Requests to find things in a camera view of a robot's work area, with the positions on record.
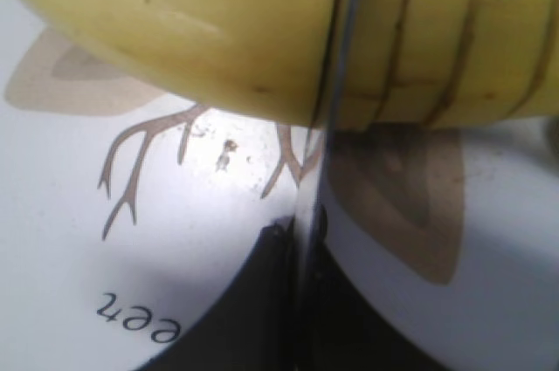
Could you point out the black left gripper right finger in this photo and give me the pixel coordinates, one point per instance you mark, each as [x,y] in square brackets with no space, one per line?
[343,331]

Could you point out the yellow banana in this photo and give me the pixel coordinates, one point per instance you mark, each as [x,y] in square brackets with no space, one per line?
[441,63]

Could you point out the white deer cutting board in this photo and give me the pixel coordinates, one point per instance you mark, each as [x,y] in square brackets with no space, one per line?
[127,210]

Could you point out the steel cleaver knife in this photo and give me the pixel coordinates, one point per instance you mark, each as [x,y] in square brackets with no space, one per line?
[307,215]

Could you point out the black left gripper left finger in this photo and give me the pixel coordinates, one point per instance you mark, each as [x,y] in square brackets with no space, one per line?
[251,326]

